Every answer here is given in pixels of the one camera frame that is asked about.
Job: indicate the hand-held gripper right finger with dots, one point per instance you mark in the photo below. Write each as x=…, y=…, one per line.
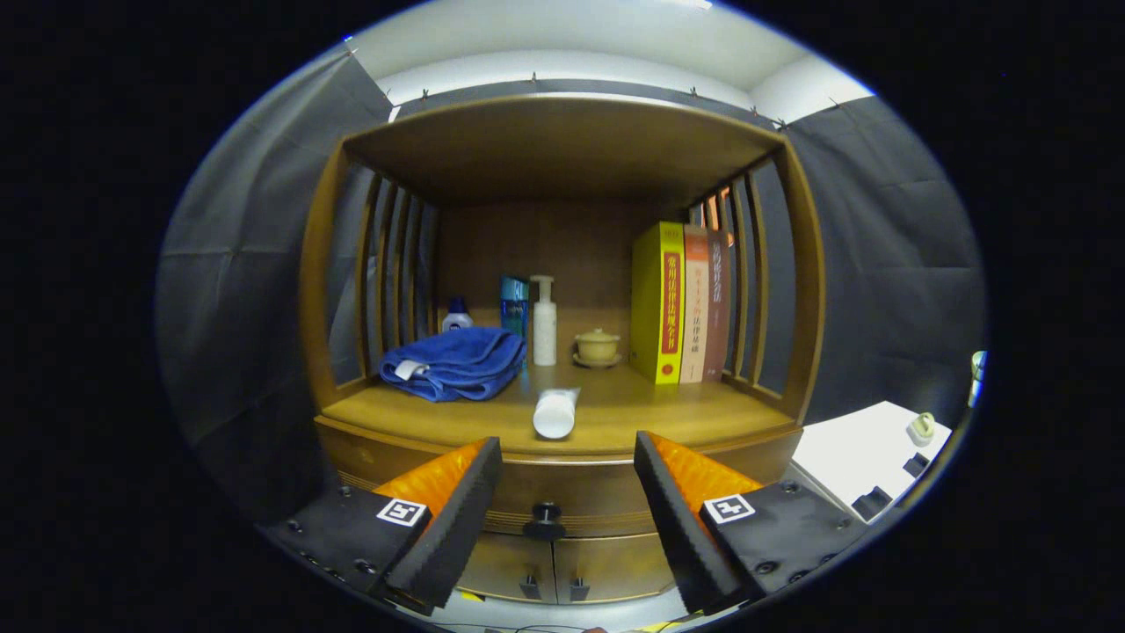
x=677, y=527

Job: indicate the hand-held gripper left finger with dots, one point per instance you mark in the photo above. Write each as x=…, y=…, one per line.
x=457, y=527

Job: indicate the white and green tube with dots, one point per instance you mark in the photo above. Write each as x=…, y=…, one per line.
x=555, y=415

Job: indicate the wooden cabinet door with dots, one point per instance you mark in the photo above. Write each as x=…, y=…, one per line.
x=501, y=567
x=615, y=567

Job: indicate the wooden countertop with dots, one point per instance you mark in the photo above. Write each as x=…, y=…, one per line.
x=633, y=413

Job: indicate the wooden cabinet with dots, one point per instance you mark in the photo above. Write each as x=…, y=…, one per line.
x=562, y=145

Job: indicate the folded blue towel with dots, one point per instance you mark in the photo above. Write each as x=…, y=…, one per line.
x=457, y=360

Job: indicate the white side table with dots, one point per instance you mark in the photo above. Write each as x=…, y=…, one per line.
x=852, y=448

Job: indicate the small black block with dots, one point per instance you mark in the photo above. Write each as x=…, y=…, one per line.
x=916, y=465
x=871, y=504

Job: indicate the beige lidded teacup with saucer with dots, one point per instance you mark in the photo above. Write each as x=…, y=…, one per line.
x=597, y=347

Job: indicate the small white blue-capped bottle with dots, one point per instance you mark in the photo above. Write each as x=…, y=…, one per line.
x=457, y=319

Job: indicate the orange and cream book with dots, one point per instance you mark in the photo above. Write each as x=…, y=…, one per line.
x=694, y=316

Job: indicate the white pump bottle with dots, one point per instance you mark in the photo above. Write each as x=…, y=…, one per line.
x=544, y=334

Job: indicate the brown book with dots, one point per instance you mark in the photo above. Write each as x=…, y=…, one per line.
x=716, y=316

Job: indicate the thick yellow book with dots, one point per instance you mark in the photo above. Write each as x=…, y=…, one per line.
x=650, y=308

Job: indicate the blue transparent bottle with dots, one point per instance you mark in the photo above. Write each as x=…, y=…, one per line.
x=514, y=308

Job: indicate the small green and white object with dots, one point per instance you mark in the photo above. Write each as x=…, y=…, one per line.
x=921, y=428

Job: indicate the white round container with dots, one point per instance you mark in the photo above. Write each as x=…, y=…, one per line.
x=978, y=369

